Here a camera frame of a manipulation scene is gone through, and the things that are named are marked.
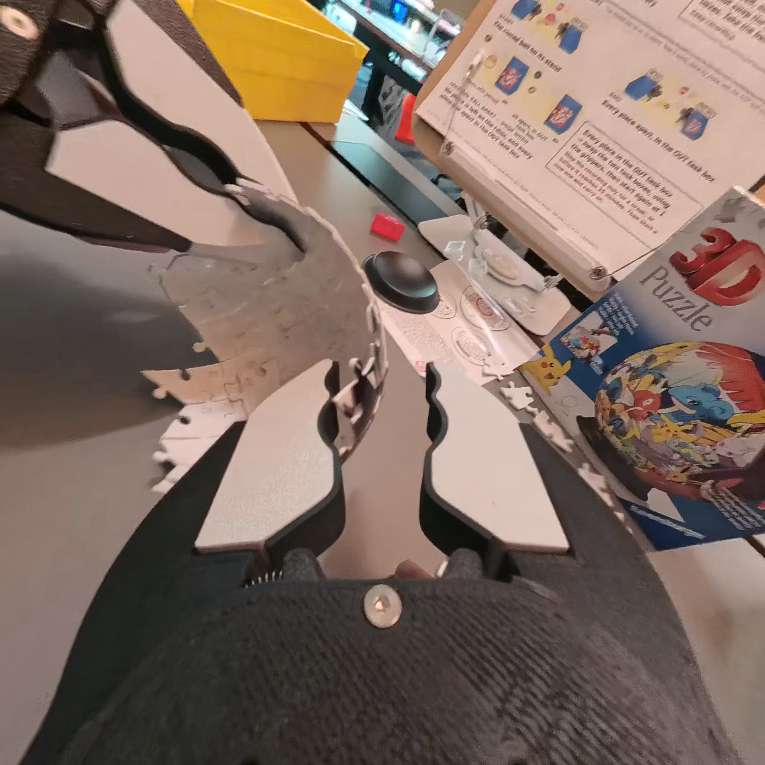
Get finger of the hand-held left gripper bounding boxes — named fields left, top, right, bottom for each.
left=45, top=116, right=307, bottom=255
left=104, top=0, right=300, bottom=204

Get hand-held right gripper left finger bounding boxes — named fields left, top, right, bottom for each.
left=194, top=359, right=347, bottom=559

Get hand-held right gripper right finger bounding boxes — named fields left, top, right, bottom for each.
left=418, top=361, right=570, bottom=559

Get grey partial puzzle ball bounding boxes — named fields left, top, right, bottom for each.
left=142, top=179, right=389, bottom=494

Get pile of loose puzzle pieces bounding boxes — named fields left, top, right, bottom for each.
left=481, top=355, right=634, bottom=539

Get blue puzzle box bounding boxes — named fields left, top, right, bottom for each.
left=519, top=186, right=765, bottom=552

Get yellow plastic bin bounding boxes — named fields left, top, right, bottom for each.
left=176, top=0, right=370, bottom=123

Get folded paper leaflet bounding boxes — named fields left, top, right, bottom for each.
left=377, top=263, right=539, bottom=386

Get clear plastic stand tray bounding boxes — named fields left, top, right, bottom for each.
left=418, top=214, right=571, bottom=337

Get orange cone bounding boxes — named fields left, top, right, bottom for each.
left=394, top=92, right=417, bottom=144

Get black dome stand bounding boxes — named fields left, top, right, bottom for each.
left=361, top=251, right=440, bottom=316

